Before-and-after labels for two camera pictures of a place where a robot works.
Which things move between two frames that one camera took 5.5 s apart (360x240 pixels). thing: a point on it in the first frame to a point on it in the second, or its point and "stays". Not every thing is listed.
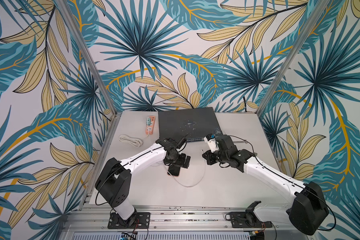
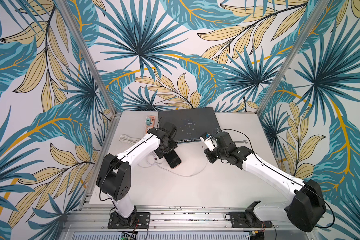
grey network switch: x=193 y=124 stays
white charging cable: x=199 y=179 to x=152 y=159
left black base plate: x=139 y=220 stays
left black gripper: x=181 y=162 to x=172 y=145
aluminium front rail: x=163 y=219 stays
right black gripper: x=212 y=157 stays
